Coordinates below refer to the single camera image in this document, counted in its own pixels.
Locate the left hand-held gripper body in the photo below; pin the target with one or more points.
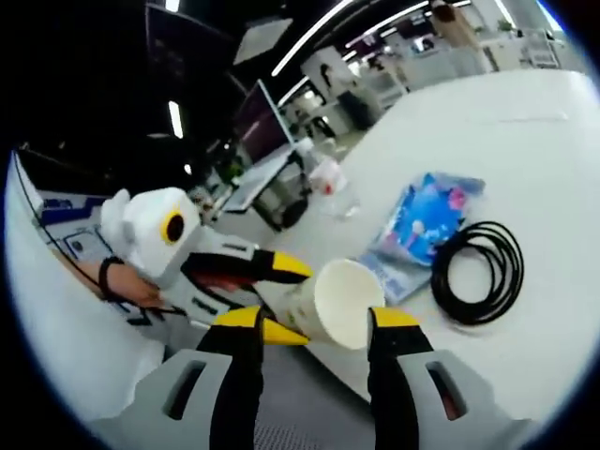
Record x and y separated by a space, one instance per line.
145 234

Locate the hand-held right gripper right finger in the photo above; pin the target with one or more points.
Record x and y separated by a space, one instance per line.
412 394

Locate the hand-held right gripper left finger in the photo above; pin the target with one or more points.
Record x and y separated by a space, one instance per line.
211 398

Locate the white paper cup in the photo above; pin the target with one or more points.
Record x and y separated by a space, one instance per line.
347 300

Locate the large clear blue packet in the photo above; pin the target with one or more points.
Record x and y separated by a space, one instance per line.
398 276

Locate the clear water bottle red label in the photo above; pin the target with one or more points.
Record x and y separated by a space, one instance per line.
328 180

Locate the small blue packet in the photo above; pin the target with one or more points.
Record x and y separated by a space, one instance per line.
436 211

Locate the person's left hand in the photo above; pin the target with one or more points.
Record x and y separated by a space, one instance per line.
140 290

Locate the black wristband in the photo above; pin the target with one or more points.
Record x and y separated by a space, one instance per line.
104 276

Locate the white office desk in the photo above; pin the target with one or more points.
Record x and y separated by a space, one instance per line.
255 183

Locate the green potted plant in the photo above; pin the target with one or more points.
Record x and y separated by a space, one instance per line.
232 171
504 24

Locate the ceiling light strip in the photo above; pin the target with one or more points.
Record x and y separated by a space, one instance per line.
175 119

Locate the white cloth with blue print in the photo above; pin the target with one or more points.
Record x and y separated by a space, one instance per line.
56 328

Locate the dark monitor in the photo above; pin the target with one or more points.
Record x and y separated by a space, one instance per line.
262 131

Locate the white table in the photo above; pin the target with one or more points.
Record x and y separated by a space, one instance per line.
515 164

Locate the wall poster with dark figure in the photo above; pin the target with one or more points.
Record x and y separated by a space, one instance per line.
325 75

